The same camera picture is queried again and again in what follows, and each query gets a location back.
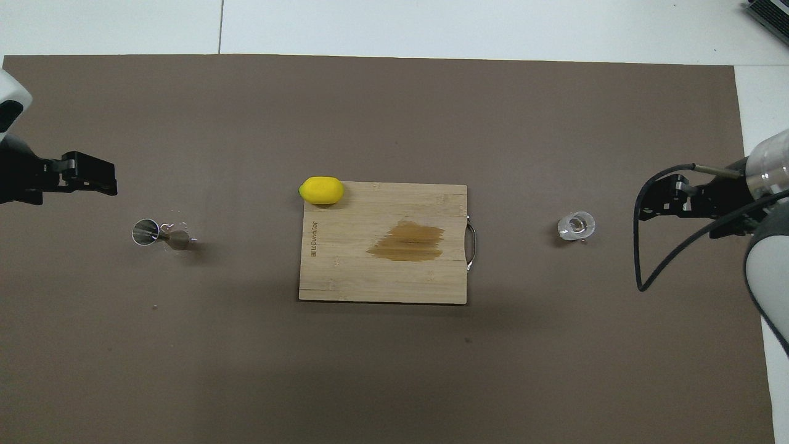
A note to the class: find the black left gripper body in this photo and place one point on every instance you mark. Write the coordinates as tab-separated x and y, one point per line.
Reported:
21	176

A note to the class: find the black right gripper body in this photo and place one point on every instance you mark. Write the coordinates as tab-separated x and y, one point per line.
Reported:
727	194

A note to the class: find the steel double jigger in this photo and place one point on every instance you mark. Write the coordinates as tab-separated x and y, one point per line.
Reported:
147	232

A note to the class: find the clear glass cup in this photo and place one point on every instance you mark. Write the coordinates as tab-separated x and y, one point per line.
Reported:
576	226

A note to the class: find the grey ridged device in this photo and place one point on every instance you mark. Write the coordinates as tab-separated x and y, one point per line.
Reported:
770	15

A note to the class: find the yellow lemon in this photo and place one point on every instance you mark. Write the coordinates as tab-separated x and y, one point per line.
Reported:
322	190

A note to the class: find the bamboo cutting board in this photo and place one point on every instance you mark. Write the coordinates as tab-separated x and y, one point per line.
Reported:
345	265

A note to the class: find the brown table mat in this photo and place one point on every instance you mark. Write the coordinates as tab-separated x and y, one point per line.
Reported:
394	370

